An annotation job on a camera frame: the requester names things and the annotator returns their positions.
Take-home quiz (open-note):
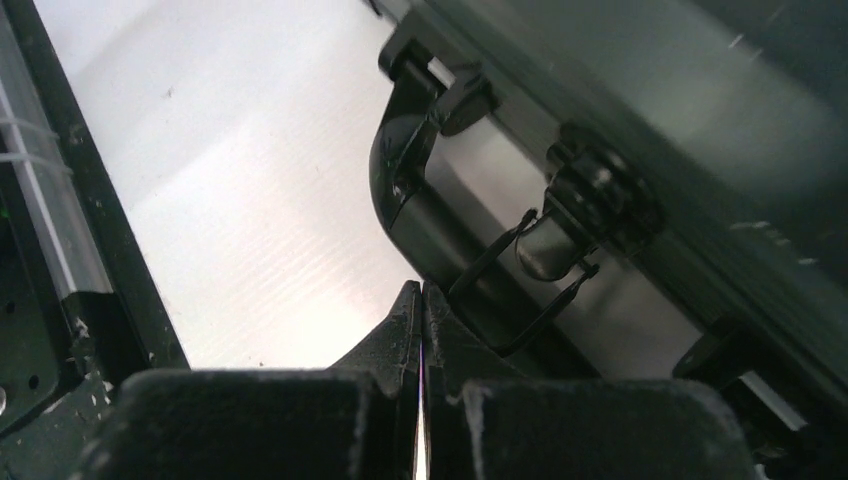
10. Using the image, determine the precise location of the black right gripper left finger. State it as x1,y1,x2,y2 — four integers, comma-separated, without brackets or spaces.
70,281,422,479

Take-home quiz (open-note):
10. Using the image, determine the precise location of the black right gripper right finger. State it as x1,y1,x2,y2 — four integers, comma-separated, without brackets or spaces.
421,283,757,479

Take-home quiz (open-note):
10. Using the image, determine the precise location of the black poker chip case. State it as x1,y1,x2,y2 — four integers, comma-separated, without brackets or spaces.
369,1,847,479

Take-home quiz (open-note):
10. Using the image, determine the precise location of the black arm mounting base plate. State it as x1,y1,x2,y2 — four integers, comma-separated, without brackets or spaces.
1,1,188,479

